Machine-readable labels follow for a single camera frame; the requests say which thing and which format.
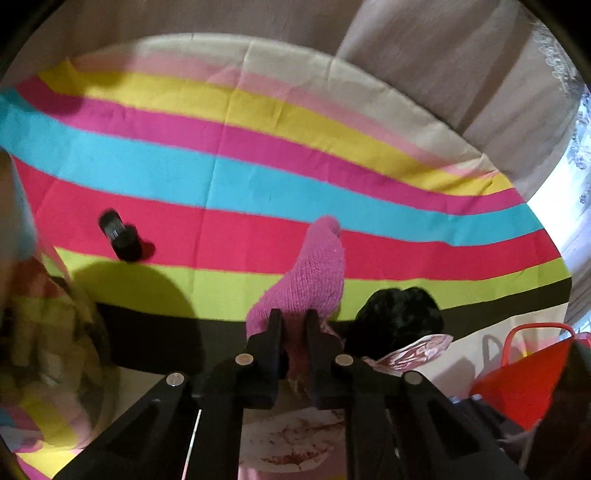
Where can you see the white lace sheer curtain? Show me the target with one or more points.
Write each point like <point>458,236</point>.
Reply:
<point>570,152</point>

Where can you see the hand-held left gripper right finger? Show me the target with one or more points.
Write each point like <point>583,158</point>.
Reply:
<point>318,355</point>

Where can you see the beige pink curtain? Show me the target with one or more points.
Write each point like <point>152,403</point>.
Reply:
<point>415,46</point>

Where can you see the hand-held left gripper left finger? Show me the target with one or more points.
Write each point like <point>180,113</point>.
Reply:
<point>268,350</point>

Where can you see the small black cylinder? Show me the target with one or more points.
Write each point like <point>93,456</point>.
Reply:
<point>120,237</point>

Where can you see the pink shiny wrapper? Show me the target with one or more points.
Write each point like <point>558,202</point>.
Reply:
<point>415,350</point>

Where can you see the pink knitted sock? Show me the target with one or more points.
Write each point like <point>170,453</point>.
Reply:
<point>318,272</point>

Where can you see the glass jar with metal lid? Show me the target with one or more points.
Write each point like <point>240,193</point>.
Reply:
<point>46,346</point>

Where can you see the black fluffy cloth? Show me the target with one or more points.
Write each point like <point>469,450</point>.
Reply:
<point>397,318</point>

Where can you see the multicolour striped tablecloth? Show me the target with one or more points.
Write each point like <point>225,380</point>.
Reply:
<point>231,184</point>

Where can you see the white cloth with red stains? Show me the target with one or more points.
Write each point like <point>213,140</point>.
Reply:
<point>291,438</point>

